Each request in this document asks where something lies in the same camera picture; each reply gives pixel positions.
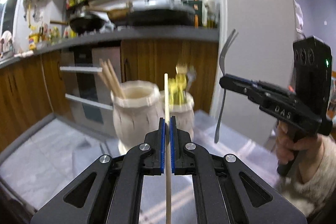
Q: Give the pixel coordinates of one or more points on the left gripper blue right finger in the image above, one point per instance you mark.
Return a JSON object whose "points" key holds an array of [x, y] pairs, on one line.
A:
{"points": [[172, 128]]}

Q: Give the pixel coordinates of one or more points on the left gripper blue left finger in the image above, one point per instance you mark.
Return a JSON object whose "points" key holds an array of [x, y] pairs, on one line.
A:
{"points": [[162, 128]]}

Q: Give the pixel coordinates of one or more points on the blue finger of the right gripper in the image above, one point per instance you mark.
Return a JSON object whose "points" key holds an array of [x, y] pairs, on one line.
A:
{"points": [[239, 80]]}

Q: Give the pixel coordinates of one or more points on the wooden chopstick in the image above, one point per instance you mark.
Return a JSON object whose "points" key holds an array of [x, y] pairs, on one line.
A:
{"points": [[117, 90], [109, 84], [167, 151], [109, 77]]}

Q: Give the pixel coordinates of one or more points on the yellow tulip-handled utensil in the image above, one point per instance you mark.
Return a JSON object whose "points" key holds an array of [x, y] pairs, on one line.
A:
{"points": [[173, 92]]}

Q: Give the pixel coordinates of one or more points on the yellow green tulip utensil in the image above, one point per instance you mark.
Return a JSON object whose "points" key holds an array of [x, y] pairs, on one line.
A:
{"points": [[182, 83]]}

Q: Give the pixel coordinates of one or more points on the gold fork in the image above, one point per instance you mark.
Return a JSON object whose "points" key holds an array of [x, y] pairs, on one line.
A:
{"points": [[181, 71]]}

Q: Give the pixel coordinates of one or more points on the cream fuzzy sleeve forearm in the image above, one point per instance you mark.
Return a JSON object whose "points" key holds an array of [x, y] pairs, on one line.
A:
{"points": [[311, 189]]}

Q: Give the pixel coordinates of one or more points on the grey kitchen countertop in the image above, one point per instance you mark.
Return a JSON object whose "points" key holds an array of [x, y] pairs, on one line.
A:
{"points": [[156, 32]]}

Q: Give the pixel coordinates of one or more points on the right hand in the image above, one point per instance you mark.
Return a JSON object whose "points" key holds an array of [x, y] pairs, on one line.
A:
{"points": [[286, 146]]}

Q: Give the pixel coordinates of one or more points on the cream ceramic utensil holder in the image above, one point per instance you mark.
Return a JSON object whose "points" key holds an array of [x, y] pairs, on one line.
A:
{"points": [[137, 114]]}

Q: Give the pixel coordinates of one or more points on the silver flower spoon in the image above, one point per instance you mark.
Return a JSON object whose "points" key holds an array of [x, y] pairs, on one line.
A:
{"points": [[191, 77]]}

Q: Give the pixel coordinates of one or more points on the stainless steel oven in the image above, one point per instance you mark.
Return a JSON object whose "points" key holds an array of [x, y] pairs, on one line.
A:
{"points": [[89, 98]]}

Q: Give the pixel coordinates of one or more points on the large black lidded pan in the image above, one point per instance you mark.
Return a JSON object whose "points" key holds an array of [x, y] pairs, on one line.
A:
{"points": [[160, 17]]}

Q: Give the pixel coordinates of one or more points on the black wok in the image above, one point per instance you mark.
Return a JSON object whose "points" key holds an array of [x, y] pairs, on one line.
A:
{"points": [[85, 22]]}

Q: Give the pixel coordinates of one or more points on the yellow oil bottle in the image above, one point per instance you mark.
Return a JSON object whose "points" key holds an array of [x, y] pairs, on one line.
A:
{"points": [[33, 40]]}

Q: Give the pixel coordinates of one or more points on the brass pan wooden handle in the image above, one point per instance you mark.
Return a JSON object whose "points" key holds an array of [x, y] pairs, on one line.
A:
{"points": [[113, 14]]}

